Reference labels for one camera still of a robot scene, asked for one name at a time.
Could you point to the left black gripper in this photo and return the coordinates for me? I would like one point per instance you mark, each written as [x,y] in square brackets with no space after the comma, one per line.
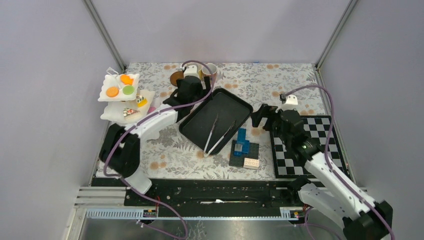
[202,92]

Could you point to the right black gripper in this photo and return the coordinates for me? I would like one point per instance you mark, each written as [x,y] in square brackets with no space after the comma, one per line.
[265,111]

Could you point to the dark brown round coaster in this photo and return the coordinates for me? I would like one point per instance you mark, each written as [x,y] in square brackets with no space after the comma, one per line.
[175,77]

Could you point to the yellow mug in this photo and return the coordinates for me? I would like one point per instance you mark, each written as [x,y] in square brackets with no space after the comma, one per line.
[199,67]

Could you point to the pink patterned mug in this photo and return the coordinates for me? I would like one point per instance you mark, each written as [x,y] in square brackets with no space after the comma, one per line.
[209,70]

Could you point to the black serving tray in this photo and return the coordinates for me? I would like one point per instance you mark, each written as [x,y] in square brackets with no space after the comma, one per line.
[215,121]

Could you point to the yellow cake slice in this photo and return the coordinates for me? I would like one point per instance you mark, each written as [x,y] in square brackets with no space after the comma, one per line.
[141,100]

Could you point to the green round cookie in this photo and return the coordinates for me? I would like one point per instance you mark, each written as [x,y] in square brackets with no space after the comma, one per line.
[128,90]

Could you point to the orange fish biscuit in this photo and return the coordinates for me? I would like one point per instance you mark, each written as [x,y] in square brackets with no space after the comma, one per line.
[126,79]

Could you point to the white strawberry cake slice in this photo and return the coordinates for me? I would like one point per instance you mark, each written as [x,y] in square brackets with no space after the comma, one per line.
[129,114]

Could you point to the orange round biscuit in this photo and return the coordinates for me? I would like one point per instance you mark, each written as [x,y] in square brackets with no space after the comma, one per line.
[112,92]

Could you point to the pink square cake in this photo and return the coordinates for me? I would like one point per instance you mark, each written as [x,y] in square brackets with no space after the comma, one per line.
[151,109]

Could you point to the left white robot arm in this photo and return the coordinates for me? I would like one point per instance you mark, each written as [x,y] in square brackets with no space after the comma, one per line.
[121,149]

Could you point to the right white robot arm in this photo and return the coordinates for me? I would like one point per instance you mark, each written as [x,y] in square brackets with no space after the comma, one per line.
[351,208]

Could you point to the black white checkerboard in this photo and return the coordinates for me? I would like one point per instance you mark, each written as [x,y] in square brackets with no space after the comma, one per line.
[317,127]

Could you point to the black lego baseplate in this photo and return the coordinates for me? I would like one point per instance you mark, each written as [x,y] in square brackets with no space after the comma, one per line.
[237,161]

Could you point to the blue lego block stack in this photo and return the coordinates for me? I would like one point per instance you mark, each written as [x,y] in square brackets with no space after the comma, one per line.
[242,145]

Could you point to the beige lego brick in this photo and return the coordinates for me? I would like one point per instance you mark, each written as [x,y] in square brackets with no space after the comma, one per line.
[250,163]

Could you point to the white tiered dessert stand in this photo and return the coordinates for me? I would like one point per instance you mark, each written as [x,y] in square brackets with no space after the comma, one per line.
[113,112]

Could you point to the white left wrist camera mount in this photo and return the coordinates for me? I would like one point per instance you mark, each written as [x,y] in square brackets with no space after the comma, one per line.
[191,71]

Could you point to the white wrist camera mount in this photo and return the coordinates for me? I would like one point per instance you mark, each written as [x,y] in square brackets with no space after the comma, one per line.
[288,100]
[191,71]

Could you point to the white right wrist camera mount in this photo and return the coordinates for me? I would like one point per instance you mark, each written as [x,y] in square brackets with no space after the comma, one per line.
[288,100]

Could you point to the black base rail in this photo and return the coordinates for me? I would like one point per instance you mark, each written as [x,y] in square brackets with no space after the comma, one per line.
[224,198]

